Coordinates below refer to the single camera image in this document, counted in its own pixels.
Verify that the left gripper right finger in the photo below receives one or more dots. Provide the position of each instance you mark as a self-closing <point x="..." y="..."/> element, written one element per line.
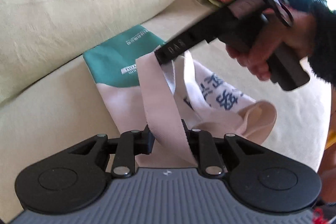
<point x="257" y="177"/>

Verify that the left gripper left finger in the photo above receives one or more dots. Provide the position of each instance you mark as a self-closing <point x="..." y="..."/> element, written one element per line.
<point x="76" y="177"/>

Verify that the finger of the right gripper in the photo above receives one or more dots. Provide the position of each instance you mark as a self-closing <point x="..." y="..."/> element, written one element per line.
<point x="206" y="29"/>

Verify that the white and green tote bag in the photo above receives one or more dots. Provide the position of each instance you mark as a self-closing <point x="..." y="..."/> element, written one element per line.
<point x="139" y="93"/>

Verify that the person's right hand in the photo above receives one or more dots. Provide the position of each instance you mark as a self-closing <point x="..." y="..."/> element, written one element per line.
<point x="300" y="38"/>

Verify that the dark fuzzy right sleeve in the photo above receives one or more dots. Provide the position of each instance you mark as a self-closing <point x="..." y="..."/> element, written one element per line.
<point x="322" y="60"/>

